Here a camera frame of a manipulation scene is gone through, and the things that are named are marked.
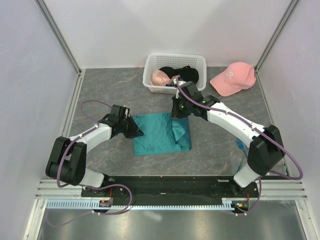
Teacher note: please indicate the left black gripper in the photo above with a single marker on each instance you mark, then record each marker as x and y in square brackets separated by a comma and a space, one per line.
[135, 131]

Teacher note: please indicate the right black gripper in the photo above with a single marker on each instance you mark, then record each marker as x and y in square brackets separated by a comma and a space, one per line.
[175, 112]

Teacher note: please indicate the teal satin napkin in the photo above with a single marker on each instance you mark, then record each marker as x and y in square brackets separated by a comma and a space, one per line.
[163, 134]

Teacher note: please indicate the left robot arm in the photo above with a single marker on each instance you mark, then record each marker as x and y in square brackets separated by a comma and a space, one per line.
[67, 163]

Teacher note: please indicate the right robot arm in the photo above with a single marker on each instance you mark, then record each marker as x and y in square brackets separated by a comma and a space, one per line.
[265, 146]

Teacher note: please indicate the navy blue garment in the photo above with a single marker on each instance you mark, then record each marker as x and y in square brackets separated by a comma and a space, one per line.
[176, 82]

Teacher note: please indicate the black garment in basket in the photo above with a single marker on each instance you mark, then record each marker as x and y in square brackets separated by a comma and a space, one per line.
[187, 73]

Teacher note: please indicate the peach satin garment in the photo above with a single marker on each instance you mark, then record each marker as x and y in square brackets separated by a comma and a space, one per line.
[160, 78]

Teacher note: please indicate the white plastic basket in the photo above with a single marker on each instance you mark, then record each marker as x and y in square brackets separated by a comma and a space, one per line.
[155, 61]

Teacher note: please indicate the pink baseball cap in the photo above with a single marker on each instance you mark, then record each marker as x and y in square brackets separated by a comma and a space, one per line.
[236, 77]

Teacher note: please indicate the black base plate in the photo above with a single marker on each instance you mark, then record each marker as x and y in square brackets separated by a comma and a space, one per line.
[211, 186]

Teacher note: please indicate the light blue cable duct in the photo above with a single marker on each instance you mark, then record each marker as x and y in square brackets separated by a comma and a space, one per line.
[89, 204]

